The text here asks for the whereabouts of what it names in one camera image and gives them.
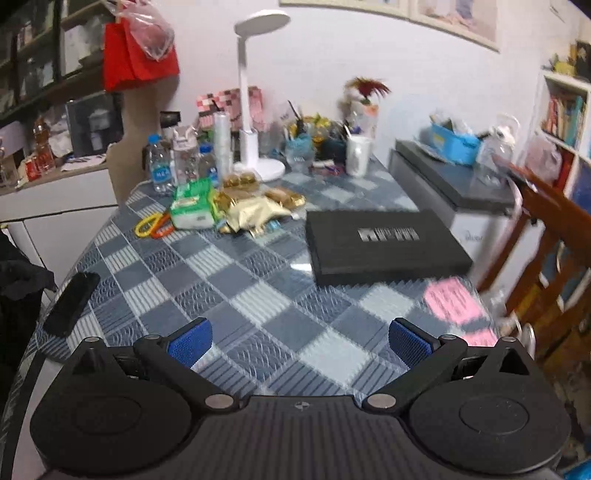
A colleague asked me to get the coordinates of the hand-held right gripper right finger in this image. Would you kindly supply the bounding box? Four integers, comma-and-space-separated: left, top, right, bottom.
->
362, 318, 532, 412

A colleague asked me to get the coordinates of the black cap bottle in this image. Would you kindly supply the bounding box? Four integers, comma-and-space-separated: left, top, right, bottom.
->
159, 111, 181, 139

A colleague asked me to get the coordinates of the white mug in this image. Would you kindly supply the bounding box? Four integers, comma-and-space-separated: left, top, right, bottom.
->
346, 135, 374, 177

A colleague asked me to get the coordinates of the dark glass cabinet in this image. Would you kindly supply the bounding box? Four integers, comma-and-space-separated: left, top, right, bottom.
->
0, 0, 116, 130

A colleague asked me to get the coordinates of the pink checkered box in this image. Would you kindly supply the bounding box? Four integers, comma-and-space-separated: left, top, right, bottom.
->
196, 85, 264, 132

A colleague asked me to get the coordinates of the white plastic bag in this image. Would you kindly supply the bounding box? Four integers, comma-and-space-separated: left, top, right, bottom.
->
489, 286, 536, 356

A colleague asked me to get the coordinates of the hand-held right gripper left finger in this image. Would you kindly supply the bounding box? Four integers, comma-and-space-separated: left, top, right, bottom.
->
69, 318, 241, 412

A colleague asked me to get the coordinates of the blue checked desktop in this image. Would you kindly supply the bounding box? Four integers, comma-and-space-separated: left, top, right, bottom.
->
0, 157, 504, 480

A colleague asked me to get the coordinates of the orange ring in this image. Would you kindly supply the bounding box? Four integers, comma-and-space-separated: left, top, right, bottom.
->
150, 213, 176, 239

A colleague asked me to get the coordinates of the white bookshelf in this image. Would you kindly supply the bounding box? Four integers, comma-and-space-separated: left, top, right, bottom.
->
536, 69, 591, 195

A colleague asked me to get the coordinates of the dark pen holder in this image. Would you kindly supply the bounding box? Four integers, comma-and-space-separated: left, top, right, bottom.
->
321, 127, 347, 163

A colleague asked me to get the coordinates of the dark framed picture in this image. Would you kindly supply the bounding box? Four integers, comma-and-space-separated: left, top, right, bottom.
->
66, 92, 124, 158

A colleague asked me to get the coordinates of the white low cabinet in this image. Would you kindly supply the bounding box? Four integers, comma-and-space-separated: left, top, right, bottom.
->
0, 161, 121, 278

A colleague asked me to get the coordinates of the gold foil bag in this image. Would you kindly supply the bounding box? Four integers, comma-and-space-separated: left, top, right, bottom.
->
215, 189, 291, 234

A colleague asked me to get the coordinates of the clear plastic bag roll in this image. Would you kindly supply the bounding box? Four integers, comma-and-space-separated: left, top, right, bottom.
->
213, 111, 233, 174

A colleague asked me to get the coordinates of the white mini fridge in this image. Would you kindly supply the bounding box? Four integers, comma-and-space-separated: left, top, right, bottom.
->
389, 138, 546, 278

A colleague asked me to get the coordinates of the clear water jug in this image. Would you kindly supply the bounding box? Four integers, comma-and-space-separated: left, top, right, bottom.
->
475, 113, 520, 185

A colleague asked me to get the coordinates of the gold snack packet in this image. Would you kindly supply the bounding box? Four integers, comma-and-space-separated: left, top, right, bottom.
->
265, 187, 306, 209

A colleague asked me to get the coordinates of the dark jacket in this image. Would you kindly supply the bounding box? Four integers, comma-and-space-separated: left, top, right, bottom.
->
0, 231, 58, 370

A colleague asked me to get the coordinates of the small blue cap bottle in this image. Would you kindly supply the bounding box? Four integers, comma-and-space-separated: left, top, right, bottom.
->
198, 144, 219, 185

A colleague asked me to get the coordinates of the wooden chair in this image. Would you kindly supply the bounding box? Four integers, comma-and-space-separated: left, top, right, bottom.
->
475, 154, 591, 370

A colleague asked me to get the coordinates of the clear bottle with white lid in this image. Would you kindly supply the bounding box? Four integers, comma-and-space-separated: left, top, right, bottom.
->
172, 127, 200, 185

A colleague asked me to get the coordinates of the blue plastic basket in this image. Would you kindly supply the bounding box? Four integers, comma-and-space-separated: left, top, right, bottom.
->
429, 115, 481, 167

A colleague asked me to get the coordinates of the gold chocolate tray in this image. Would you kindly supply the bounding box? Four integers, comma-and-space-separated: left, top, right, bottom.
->
222, 171, 259, 190

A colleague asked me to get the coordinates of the black smartphone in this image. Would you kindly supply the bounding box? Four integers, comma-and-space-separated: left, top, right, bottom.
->
43, 272, 101, 337

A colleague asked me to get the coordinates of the black box lid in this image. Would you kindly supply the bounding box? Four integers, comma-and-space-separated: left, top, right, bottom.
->
305, 209, 473, 287

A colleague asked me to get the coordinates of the red bag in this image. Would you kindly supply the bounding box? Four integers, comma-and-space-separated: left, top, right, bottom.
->
102, 18, 181, 93

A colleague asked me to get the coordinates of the green tissue pack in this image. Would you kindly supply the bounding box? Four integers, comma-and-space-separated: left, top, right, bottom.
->
170, 180, 215, 230

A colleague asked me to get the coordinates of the blue label water bottle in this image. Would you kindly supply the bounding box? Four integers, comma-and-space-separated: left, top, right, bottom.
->
148, 134, 176, 193

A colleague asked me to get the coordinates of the white desk lamp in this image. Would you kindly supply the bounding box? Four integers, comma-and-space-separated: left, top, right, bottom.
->
233, 9, 291, 182

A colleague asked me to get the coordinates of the red plant in white vase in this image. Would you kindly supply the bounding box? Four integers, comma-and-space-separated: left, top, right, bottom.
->
344, 76, 392, 139

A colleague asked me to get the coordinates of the translucent plastic bag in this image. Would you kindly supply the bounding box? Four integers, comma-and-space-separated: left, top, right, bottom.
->
526, 134, 564, 183

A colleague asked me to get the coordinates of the orange drink bottle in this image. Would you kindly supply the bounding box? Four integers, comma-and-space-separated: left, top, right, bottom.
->
31, 115, 55, 171

